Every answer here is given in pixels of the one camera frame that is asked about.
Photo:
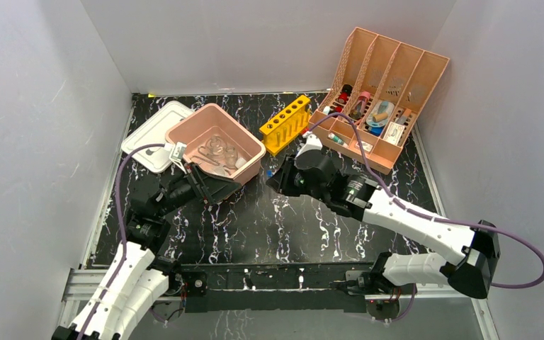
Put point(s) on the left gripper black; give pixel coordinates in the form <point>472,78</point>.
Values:
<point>214,188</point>

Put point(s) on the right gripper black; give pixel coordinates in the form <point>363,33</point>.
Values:
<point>280,181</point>

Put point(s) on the metal wire tongs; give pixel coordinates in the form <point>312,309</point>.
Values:
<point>201,155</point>

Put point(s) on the clear glass bottle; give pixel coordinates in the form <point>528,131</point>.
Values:
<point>231,156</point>

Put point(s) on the pink plastic bin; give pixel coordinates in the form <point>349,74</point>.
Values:
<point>211,120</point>

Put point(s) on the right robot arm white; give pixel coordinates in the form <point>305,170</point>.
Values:
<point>465,258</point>

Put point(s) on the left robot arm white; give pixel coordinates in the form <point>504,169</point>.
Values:
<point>137,276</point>

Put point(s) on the yellow test tube rack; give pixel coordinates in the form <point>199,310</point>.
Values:
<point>285,126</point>

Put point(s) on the white bin lid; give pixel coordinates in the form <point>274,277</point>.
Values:
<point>155,159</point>

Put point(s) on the green white tube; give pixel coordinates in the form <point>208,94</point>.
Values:
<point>335,138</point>

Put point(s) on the pink desk organizer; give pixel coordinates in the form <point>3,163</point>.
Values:
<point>390,70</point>

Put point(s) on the red black bottle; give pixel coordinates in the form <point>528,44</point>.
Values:
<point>345,94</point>

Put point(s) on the white label box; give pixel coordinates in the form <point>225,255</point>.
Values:
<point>393,133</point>

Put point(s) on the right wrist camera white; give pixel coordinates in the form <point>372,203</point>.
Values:
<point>312,142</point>

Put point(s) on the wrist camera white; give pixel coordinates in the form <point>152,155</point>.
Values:
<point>176,151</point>
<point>312,142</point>

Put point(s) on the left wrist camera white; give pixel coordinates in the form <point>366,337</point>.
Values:
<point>176,151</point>

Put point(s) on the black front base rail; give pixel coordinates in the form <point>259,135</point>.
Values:
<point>273,286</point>

